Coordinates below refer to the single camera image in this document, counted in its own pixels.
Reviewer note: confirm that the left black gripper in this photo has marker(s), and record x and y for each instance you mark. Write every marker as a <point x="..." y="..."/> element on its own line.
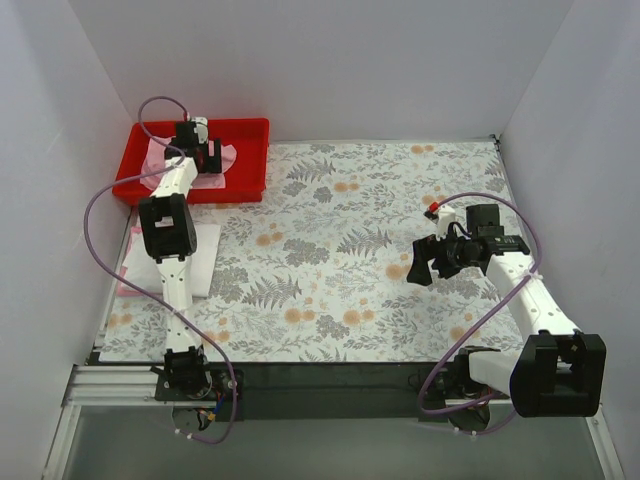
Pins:
<point x="213" y="156"/>

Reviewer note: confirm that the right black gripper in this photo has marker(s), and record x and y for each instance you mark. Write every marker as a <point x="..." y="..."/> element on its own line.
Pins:
<point x="439" y="257"/>

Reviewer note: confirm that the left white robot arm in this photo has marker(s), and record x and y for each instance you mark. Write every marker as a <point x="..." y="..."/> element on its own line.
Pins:
<point x="170" y="239"/>

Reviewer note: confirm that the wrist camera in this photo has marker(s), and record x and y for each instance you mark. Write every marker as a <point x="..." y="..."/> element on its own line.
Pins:
<point x="201" y="127"/>
<point x="442" y="216"/>

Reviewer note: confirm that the aluminium frame rail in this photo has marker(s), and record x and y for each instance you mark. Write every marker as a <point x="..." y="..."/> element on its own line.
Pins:
<point x="108" y="423"/>

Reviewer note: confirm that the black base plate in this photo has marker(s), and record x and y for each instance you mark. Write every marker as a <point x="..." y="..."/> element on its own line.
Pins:
<point x="305" y="390"/>

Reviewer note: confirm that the folded white t shirt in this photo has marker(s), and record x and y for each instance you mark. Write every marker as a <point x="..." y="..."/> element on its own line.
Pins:
<point x="140" y="269"/>

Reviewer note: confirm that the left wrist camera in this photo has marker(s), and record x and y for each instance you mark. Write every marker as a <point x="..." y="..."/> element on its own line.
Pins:
<point x="201" y="127"/>

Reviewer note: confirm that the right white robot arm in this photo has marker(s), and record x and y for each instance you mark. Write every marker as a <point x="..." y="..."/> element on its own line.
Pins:
<point x="559" y="370"/>

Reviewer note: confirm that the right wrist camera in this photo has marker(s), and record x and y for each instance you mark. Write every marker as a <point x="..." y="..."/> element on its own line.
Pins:
<point x="442" y="216"/>

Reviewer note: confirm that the floral table cloth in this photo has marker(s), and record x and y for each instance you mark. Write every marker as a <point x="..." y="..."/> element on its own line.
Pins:
<point x="317" y="270"/>

